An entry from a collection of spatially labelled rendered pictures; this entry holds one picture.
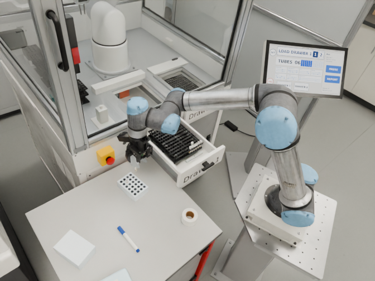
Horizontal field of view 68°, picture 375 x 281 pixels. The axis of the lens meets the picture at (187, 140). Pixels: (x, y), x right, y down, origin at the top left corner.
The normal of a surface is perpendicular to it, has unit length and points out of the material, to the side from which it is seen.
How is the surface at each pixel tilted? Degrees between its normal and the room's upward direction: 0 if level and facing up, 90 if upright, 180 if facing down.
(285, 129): 85
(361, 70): 90
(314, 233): 0
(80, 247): 0
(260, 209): 0
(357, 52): 90
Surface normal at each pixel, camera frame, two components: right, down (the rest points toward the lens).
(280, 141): -0.35, 0.54
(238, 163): 0.04, -0.70
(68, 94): 0.65, 0.59
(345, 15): -0.76, 0.40
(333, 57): 0.11, 0.10
